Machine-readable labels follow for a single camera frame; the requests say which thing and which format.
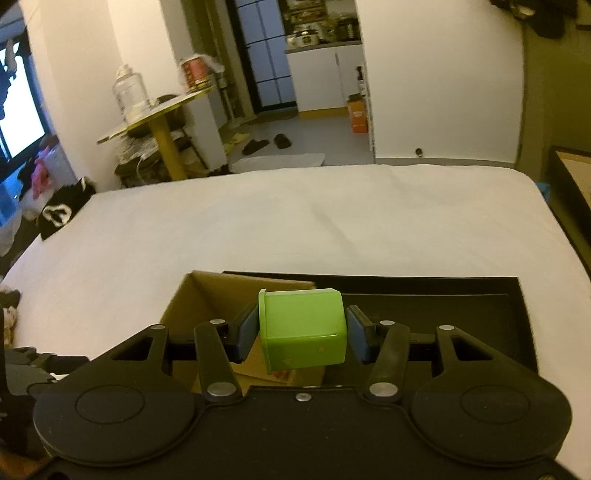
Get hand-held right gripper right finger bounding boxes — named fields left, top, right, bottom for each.
left=347, top=305, right=536, bottom=401

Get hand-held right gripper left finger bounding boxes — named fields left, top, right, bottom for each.
left=99, top=302, right=259, bottom=403

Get green plastic cube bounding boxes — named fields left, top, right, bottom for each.
left=257, top=288, right=348, bottom=374

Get brown cardboard box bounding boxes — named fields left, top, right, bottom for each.
left=159, top=271, right=326, bottom=395

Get black shallow tray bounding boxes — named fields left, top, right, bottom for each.
left=222, top=271, right=540, bottom=388

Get black garment with white print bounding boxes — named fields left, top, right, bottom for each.
left=36, top=176, right=97, bottom=241

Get white floor mat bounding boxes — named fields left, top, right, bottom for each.
left=231, top=152, right=326, bottom=174

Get pink cloth pile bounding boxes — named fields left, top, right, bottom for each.
left=18, top=136, right=77, bottom=208

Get clutter under round table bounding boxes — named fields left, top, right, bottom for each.
left=115, top=134, right=195, bottom=185

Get round yellow-legged table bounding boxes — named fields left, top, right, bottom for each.
left=96, top=85, right=218, bottom=182

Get orange cardboard box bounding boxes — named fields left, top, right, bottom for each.
left=347, top=93, right=369, bottom=134

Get black box with brown lining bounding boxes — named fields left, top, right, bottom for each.
left=547, top=145, right=591, bottom=259

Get white kitchen cabinet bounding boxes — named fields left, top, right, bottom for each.
left=285, top=41, right=370, bottom=120

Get red tin can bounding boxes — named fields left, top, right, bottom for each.
left=179, top=54, right=225, bottom=94

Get bright window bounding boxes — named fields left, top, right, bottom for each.
left=0, top=28, right=47, bottom=162

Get clear glass jar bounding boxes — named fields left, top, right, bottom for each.
left=113, top=65, right=151, bottom=123

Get blue panelled door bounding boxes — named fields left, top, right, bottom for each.
left=233, top=0, right=296, bottom=112

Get olive green door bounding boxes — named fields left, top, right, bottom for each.
left=515, top=0, right=591, bottom=171

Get hanging black clothes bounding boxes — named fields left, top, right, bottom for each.
left=489, top=0, right=578, bottom=40

